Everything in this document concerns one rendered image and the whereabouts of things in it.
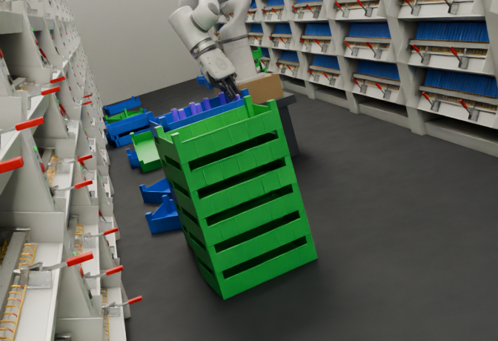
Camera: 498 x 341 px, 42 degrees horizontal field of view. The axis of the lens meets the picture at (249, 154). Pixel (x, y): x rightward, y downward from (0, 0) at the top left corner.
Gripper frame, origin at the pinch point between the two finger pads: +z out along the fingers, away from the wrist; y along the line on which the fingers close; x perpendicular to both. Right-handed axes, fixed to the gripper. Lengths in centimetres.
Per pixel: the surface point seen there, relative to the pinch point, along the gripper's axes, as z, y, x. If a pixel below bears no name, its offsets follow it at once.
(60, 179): 3, -75, -9
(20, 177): 8, -104, -46
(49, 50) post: -52, -16, 47
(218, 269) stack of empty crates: 42, -43, 2
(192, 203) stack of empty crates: 23.3, -43.8, -5.1
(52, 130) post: -13, -60, 5
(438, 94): 39, 82, -15
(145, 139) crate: -28, 79, 145
